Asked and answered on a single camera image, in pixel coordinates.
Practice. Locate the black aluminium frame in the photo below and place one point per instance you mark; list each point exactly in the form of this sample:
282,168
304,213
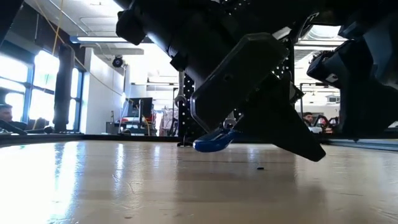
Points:
93,137

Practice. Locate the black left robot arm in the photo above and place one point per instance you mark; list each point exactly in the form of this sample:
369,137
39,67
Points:
136,21

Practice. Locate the black peg board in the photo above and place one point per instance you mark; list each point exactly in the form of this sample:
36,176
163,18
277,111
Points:
188,121

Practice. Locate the black pillar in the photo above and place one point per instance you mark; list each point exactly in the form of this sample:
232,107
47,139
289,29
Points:
63,93

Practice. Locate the long ceiling lamp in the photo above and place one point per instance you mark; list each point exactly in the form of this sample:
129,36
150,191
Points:
317,43
99,39

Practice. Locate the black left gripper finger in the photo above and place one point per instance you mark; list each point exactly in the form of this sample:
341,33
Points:
286,130
236,81

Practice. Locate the black monitor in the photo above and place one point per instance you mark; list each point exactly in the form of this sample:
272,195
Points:
144,107

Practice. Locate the black ceiling spotlight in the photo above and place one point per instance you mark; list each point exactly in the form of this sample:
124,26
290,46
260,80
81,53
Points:
117,61

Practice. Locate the person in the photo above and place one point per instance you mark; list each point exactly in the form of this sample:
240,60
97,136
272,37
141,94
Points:
5,115
308,119

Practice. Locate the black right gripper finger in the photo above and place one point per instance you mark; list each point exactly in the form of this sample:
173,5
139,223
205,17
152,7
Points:
370,112

